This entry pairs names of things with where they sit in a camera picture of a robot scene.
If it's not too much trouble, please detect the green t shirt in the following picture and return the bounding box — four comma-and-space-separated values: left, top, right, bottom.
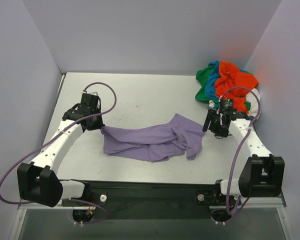
195, 65, 214, 103

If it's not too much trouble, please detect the aluminium frame rail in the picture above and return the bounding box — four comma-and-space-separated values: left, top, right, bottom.
17, 195, 287, 210

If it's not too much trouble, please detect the white t shirt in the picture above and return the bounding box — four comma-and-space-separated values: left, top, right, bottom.
208, 88, 261, 119

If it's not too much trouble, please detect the blue t shirt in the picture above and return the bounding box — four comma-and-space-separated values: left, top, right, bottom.
204, 61, 221, 107

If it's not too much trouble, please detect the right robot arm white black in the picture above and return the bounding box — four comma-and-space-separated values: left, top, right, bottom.
202, 99, 285, 204

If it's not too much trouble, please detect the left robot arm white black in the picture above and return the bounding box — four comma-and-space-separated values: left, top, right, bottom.
17, 92, 104, 207

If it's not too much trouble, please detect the orange t shirt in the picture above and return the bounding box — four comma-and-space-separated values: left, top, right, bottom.
214, 61, 259, 114

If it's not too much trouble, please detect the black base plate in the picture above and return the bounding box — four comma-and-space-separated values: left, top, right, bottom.
61, 179, 241, 221

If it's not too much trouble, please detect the purple t shirt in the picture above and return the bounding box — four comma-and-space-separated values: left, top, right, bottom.
100, 113, 204, 163

